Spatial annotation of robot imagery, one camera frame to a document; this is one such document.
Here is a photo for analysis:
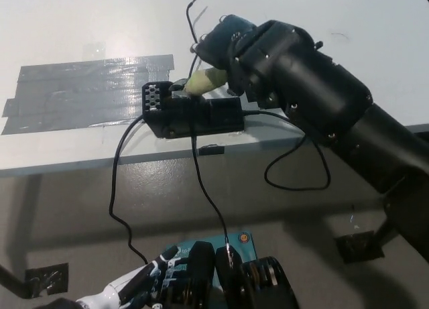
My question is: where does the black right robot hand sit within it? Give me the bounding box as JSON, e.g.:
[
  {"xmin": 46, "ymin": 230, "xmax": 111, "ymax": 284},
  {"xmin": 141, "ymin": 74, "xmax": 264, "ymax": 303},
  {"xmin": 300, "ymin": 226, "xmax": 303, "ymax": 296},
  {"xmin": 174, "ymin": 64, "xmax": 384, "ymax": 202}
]
[{"xmin": 192, "ymin": 14, "xmax": 262, "ymax": 72}]

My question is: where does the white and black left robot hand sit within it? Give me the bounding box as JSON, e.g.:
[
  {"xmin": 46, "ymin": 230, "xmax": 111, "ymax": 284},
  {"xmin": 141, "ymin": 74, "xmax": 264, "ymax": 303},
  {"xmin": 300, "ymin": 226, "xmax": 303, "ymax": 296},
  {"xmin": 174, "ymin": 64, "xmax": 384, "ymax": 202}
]
[{"xmin": 75, "ymin": 245, "xmax": 190, "ymax": 309}]

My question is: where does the soldering iron with tape-wrapped handle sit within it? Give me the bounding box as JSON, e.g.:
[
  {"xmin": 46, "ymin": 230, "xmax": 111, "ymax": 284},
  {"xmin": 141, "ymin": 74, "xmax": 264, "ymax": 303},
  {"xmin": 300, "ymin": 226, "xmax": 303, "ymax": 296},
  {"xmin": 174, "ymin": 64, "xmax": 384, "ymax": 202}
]
[{"xmin": 184, "ymin": 67, "xmax": 231, "ymax": 96}]

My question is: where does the black soldering station base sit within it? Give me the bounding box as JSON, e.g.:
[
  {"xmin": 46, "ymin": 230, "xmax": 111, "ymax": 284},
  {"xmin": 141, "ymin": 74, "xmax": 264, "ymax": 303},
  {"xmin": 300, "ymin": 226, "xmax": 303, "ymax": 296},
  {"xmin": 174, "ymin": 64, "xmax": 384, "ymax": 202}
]
[{"xmin": 142, "ymin": 79, "xmax": 245, "ymax": 139}]

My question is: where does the black floor tape patch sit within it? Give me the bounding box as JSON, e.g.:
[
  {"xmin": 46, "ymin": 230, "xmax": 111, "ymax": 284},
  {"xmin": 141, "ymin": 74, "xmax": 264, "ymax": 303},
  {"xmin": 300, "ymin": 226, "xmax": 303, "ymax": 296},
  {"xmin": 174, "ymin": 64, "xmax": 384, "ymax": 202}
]
[
  {"xmin": 334, "ymin": 231, "xmax": 385, "ymax": 263},
  {"xmin": 25, "ymin": 262, "xmax": 70, "ymax": 296}
]

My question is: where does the small black tape strip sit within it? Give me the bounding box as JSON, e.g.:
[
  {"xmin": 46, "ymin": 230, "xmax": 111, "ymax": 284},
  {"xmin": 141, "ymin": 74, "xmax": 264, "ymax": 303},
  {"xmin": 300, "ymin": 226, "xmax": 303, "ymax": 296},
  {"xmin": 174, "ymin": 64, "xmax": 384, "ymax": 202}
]
[{"xmin": 198, "ymin": 145, "xmax": 225, "ymax": 156}]

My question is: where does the teal TP-Link box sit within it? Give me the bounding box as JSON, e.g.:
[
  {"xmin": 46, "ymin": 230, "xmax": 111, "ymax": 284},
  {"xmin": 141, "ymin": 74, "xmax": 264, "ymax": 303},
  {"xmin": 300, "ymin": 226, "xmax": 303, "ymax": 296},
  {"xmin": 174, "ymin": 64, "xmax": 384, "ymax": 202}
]
[{"xmin": 166, "ymin": 230, "xmax": 257, "ymax": 286}]

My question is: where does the grey table leg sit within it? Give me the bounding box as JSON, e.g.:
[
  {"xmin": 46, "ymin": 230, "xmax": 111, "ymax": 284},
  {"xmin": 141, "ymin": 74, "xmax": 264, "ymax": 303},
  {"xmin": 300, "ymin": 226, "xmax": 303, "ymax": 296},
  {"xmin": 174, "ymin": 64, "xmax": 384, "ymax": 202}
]
[{"xmin": 23, "ymin": 174, "xmax": 43, "ymax": 256}]

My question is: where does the thin black frayed wire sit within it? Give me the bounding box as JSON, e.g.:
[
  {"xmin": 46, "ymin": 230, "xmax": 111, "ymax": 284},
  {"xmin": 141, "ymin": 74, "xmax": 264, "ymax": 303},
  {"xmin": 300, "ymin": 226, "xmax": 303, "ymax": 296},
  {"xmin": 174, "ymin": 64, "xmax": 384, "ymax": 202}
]
[{"xmin": 186, "ymin": 0, "xmax": 204, "ymax": 77}]

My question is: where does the black power cable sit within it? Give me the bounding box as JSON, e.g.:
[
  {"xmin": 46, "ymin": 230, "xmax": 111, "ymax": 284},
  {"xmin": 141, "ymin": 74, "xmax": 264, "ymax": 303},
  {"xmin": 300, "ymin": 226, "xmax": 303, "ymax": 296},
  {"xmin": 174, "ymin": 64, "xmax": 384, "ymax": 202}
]
[{"xmin": 109, "ymin": 117, "xmax": 150, "ymax": 266}]

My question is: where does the black cable with metal clip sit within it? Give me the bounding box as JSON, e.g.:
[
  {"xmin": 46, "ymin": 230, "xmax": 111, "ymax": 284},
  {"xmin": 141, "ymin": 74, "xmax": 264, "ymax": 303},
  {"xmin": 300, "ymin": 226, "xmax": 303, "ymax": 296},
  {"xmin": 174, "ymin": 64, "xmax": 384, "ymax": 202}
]
[{"xmin": 190, "ymin": 136, "xmax": 237, "ymax": 266}]

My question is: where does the grey duct tape patch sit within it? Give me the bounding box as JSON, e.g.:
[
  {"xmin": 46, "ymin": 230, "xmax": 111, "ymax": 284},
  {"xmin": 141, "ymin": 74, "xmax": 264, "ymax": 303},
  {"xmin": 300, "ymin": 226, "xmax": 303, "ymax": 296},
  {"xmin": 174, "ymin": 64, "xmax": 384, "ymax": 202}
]
[{"xmin": 1, "ymin": 54, "xmax": 176, "ymax": 135}]

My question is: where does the black soldering iron cable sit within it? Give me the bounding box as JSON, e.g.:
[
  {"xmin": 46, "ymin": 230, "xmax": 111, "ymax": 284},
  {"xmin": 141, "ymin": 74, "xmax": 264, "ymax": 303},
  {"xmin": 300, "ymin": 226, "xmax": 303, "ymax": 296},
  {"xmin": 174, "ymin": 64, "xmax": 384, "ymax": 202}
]
[{"xmin": 243, "ymin": 110, "xmax": 331, "ymax": 191}]

